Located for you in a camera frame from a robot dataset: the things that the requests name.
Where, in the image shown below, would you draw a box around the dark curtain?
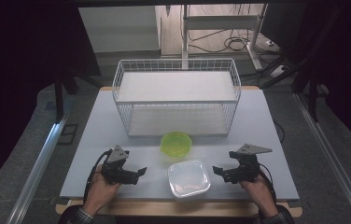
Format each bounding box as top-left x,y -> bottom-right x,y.
288,0 -> 351,158
0,0 -> 102,202

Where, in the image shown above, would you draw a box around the white cabinet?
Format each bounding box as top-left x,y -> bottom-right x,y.
77,6 -> 161,54

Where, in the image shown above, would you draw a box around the aluminium rail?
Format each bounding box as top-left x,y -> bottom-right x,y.
292,92 -> 351,224
6,113 -> 69,224

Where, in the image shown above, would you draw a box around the left hand-held gripper black cable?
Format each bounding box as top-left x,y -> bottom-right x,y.
82,148 -> 114,204

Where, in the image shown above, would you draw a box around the black cables on floor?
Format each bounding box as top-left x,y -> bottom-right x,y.
188,28 -> 260,54

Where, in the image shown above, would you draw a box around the white power strip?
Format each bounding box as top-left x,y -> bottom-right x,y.
269,65 -> 290,78

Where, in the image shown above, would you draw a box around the green translucent bowl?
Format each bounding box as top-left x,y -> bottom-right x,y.
159,131 -> 194,159

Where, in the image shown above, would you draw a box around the person's right hand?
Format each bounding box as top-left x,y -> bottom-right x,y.
238,172 -> 280,219

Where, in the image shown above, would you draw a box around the black metal stand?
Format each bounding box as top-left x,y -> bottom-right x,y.
53,70 -> 82,123
290,62 -> 321,123

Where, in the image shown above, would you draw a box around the white wire shelf rack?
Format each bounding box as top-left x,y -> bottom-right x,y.
111,58 -> 243,138

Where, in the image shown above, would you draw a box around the person's left hand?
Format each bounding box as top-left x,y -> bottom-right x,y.
82,164 -> 123,217

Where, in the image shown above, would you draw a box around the white metal desk frame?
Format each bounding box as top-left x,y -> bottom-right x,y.
180,3 -> 269,71

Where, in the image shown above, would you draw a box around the thin black cable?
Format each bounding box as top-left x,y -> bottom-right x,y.
272,119 -> 287,144

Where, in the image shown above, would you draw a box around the white square plastic container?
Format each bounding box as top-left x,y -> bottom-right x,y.
167,159 -> 212,201

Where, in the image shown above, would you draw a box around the hand-held gripper black cable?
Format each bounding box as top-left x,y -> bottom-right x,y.
257,161 -> 278,213
82,148 -> 114,204

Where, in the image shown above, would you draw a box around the right hand-held gripper black cable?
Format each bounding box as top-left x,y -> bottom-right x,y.
257,161 -> 278,213

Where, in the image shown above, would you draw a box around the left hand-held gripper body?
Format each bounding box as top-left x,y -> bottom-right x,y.
101,145 -> 131,185

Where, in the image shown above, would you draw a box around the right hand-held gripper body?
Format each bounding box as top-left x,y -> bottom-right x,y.
229,143 -> 274,183

